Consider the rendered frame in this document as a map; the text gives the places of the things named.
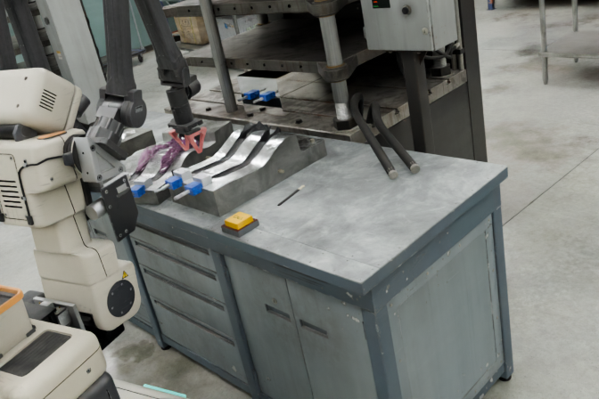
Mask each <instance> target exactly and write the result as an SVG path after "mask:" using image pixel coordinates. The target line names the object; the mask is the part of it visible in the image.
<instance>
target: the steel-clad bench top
mask: <svg viewBox="0 0 599 399"><path fill-rule="evenodd" d="M172 118H173V114H167V113H160V112H155V111H149V112H147V116H146V120H145V122H144V124H143V125H142V126H141V127H143V128H148V129H152V131H153V135H154V138H155V141H156V145H158V144H159V143H163V138H162V132H163V131H165V130H167V129H168V123H169V122H170V120H171V119H172ZM290 134H295V133H290ZM296 135H299V136H305V137H311V138H316V139H323V140H324V142H325V148H326V152H327V155H326V156H325V157H323V158H321V159H319V160H318V161H316V162H315V163H313V164H311V165H309V166H308V167H305V168H304V169H302V170H300V171H299V172H298V173H296V174H294V175H292V176H290V177H288V178H287V179H285V180H283V181H281V182H280V183H278V184H276V185H275V186H273V187H271V188H270V189H268V190H266V191H264V192H262V193H260V194H259V195H258V196H256V197H254V198H253V199H250V200H248V201H247V202H245V203H243V204H242V205H240V206H239V207H237V208H235V209H233V210H231V211H230V212H228V213H226V214H225V215H223V216H221V217H219V216H214V215H212V214H209V213H206V212H202V211H200V210H197V209H194V208H189V207H187V206H184V205H181V204H178V203H175V202H173V200H172V198H171V196H170V197H169V198H168V199H166V200H165V201H163V202H162V203H161V204H159V205H153V204H140V203H136V205H137V206H140V207H143V208H147V209H150V210H152V211H155V212H157V213H160V214H163V215H165V216H170V217H172V218H175V219H177V220H180V221H183V222H186V223H188V224H192V225H195V226H198V227H200V228H202V229H205V230H208V231H211V232H214V233H217V234H220V235H223V236H226V237H228V238H230V239H233V240H238V241H240V242H243V243H245V244H248V245H251V246H253V247H256V248H260V249H263V250H265V251H268V252H271V253H273V254H276V255H278V256H281V257H286V258H288V259H290V260H293V261H296V262H299V263H302V264H304V265H308V266H311V267H314V268H316V269H318V270H321V271H324V272H327V273H330V274H333V275H336V276H339V277H341V278H344V279H346V280H349V281H353V282H356V283H358V284H362V283H363V282H365V281H366V280H367V279H369V278H370V277H371V276H372V275H374V274H375V273H376V272H378V271H379V270H380V269H381V268H383V266H385V265H386V264H387V263H388V262H389V261H391V260H392V259H393V258H394V257H396V256H397V255H398V254H400V253H401V252H402V251H403V250H405V249H406V248H407V247H409V246H410V245H411V244H412V243H414V242H415V241H416V240H418V239H419V238H420V237H421V236H423V235H424V234H425V233H426V232H427V231H429V229H431V228H432V227H433V226H434V225H436V224H437V223H438V222H440V221H441V220H442V219H443V218H445V217H446V216H447V215H448V214H450V213H451V212H452V211H453V210H455V209H456V208H457V207H459V206H460V205H461V204H462V203H464V202H465V201H466V200H467V199H469V198H470V197H471V196H472V195H473V194H474V193H475V192H477V191H478V190H479V189H481V188H482V187H483V186H484V185H486V184H487V183H488V182H490V181H491V180H492V179H493V178H495V177H496V176H497V175H499V174H500V173H501V172H502V171H504V170H505V169H506V168H507V167H508V166H505V165H499V164H493V163H488V162H481V161H476V160H469V159H459V158H452V157H447V156H440V155H435V154H429V153H423V152H417V151H407V152H408V154H409V155H410V156H411V157H412V158H413V159H414V161H415V162H416V163H417V164H418V166H419V167H420V171H419V172H418V173H416V174H413V173H412V172H411V171H410V170H409V168H408V167H407V166H406V164H405V163H404V162H403V161H402V159H401V158H400V157H399V156H398V154H397V153H396V152H395V151H394V150H393V149H392V148H388V147H382V148H383V150H384V152H385V153H386V155H387V156H388V158H389V160H390V162H391V163H392V165H393V167H394V168H395V169H396V170H397V172H398V177H397V178H396V179H390V178H389V176H388V175H387V173H386V171H385V170H384V168H383V166H382V164H381V162H380V161H379V160H378V158H377V157H376V155H375V153H374V152H373V149H372V148H371V146H370V144H364V143H359V142H348V141H342V140H336V139H330V138H324V137H318V136H312V135H306V134H296ZM301 185H305V187H303V188H302V189H301V190H299V191H298V192H297V193H295V194H294V195H293V196H292V197H290V198H289V199H288V200H286V201H285V202H284V203H283V204H282V205H281V206H277V205H278V204H279V203H280V202H281V201H283V200H284V199H286V198H287V197H288V196H289V195H291V194H292V193H293V192H295V191H296V190H297V189H298V188H299V187H300V186H301ZM238 212H243V213H245V214H248V215H251V216H252V218H256V219H258V222H259V226H258V227H256V228H254V229H253V230H251V231H250V232H247V233H246V234H244V235H243V236H242V237H240V238H239V237H236V236H233V235H231V234H228V233H225V232H222V228H221V225H223V224H224V223H225V220H226V219H227V218H229V217H230V216H233V215H234V214H236V213H238Z"/></svg>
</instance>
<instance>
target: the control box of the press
mask: <svg viewBox="0 0 599 399"><path fill-rule="evenodd" d="M360 1H361V6H362V13H363V18H364V24H365V26H364V27H363V31H364V36H365V38H366V42H367V47H368V50H385V52H389V53H393V52H396V55H397V61H398V66H399V68H400V71H401V73H402V74H403V76H404V77H405V81H406V93H407V100H408V107H409V114H410V120H411V127H412V135H413V141H414V151H417V152H423V153H429V154H435V148H434V141H433V133H432V125H431V111H430V104H429V95H428V88H427V80H426V73H425V65H424V57H425V55H426V53H427V52H428V51H437V50H438V49H440V48H442V47H444V46H446V45H449V44H451V43H452V42H454V41H456V40H457V30H456V21H455V3H454V0H360ZM401 57H402V58H401ZM402 60H403V62H402Z"/></svg>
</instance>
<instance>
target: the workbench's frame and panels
mask: <svg viewBox="0 0 599 399"><path fill-rule="evenodd" d="M507 177H508V168H506V169H505V170H504V171H502V172H501V173H500V174H499V175H497V176H496V177H495V178H493V179H492V180H491V181H490V182H488V183H487V184H486V185H484V186H483V187H482V188H481V189H479V190H478V191H477V192H475V193H474V194H473V195H472V196H471V197H470V198H469V199H467V200H466V201H465V202H464V203H462V204H461V205H460V206H459V207H457V208H456V209H455V210H453V211H452V212H451V213H450V214H448V215H447V216H446V217H445V218H443V219H442V220H441V221H440V222H438V223H437V224H436V225H434V226H433V227H432V228H431V229H429V231H427V232H426V233H425V234H424V235H423V236H421V237H420V238H419V239H418V240H416V241H415V242H414V243H412V244H411V245H410V246H409V247H407V248H406V249H405V250H403V251H402V252H401V253H400V254H398V255H397V256H396V257H394V258H393V259H392V260H391V261H389V262H388V263H387V264H386V265H385V266H383V268H381V269H380V270H379V271H378V272H376V273H375V274H374V275H372V276H371V277H370V278H369V279H367V280H366V281H365V282H363V283H362V284H358V283H356V282H353V281H349V280H346V279H344V278H341V277H339V276H336V275H333V274H330V273H327V272H324V271H321V270H318V269H316V268H314V267H311V266H308V265H304V264H302V263H299V262H296V261H293V260H290V259H288V258H286V257H283V256H278V255H276V254H273V253H271V252H268V251H265V250H263V249H260V248H256V247H253V246H251V245H248V244H245V243H243V242H240V241H238V240H233V239H230V238H228V237H226V236H223V235H220V234H217V233H214V232H211V231H208V230H205V229H202V228H200V227H198V226H195V225H192V224H188V223H186V222H183V221H180V220H177V219H175V218H172V217H170V216H165V215H163V214H160V213H157V212H155V211H152V210H150V209H147V208H143V207H140V206H137V205H136V207H137V210H138V217H137V221H136V226H135V230H134V231H133V232H131V233H130V234H129V235H128V236H127V237H126V238H124V239H123V240H121V241H120V242H117V239H116V236H115V233H114V231H113V229H112V226H111V221H110V218H109V216H108V213H106V214H104V215H103V216H101V217H99V218H98V219H96V220H92V219H89V220H88V221H87V224H88V229H89V232H90V236H91V238H96V239H104V240H111V241H112V242H113V243H114V246H115V250H116V254H117V259H118V260H126V261H130V262H132V263H133V264H134V267H135V275H136V278H137V283H138V288H139V292H140V296H141V304H140V307H139V310H138V311H137V313H136V314H135V315H134V316H133V317H131V318H130V319H128V320H129V321H130V322H132V323H133V324H135V325H137V326H138V327H140V328H142V329H143V330H146V331H147V332H149V333H151V334H152V335H153V336H155V337H156V340H157V343H158V345H159V346H161V349H162V350H169V349H170V348H171V347H174V348H175V349H176V350H178V351H180V352H181V353H183V354H185V355H187V356H188V357H190V358H192V359H193V360H195V361H196V362H198V363H200V364H201V365H203V366H205V367H206V368H208V369H210V370H211V371H214V372H215V373H216V374H218V375H219V376H221V377H222V378H224V379H226V380H228V381H230V382H231V383H233V384H235V385H236V386H238V387H239V388H241V389H243V390H244V391H246V392H248V393H249V394H251V396H252V399H481V398H482V397H483V396H484V395H485V394H486V393H487V392H488V391H489V389H490V388H491V387H492V386H493V385H494V384H495V383H496V381H497V380H498V379H500V380H501V381H508V380H510V379H511V378H512V374H513V350H512V338H511V326H510V314H509V303H508V292H507V280H506V269H505V246H504V235H503V223H502V211H501V193H500V183H501V182H503V181H504V180H505V179H506V178H507Z"/></svg>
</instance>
